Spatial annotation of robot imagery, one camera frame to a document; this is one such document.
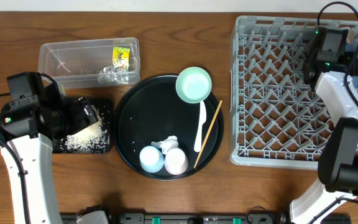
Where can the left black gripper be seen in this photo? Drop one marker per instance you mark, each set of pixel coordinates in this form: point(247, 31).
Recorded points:
point(84, 111)

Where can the white rice pile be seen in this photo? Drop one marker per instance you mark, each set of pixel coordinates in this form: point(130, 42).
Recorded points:
point(94, 139)

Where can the silver foil wrapper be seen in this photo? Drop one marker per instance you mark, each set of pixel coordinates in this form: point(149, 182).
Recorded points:
point(113, 76)

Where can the yellow snack wrapper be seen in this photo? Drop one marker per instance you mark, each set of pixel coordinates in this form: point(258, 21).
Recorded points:
point(120, 59)

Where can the mint green bowl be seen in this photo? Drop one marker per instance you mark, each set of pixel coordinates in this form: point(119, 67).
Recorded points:
point(193, 85)

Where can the blue plate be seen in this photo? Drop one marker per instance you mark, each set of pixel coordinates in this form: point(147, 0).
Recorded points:
point(352, 43)

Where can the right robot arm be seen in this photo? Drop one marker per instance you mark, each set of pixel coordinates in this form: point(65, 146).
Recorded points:
point(330, 73)

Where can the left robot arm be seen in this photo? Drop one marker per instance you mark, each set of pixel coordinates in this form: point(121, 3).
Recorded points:
point(29, 128)

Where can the grey dishwasher rack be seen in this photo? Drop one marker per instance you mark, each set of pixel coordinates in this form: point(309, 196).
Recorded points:
point(276, 119)

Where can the black rectangular tray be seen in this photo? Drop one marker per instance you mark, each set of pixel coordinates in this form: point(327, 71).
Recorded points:
point(99, 102)

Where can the clear plastic bin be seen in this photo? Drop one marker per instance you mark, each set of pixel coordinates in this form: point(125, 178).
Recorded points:
point(76, 64)

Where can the black round tray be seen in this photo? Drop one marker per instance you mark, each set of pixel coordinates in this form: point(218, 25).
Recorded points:
point(152, 111)

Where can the light blue cup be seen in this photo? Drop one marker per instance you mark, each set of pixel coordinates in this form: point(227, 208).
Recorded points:
point(151, 159)

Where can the pink cup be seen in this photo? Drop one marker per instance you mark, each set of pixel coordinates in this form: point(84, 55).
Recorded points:
point(176, 161)

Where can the wooden chopstick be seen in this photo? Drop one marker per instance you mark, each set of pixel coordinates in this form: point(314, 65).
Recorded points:
point(208, 133)

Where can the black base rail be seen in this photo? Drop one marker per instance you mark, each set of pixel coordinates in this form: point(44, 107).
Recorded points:
point(140, 218)

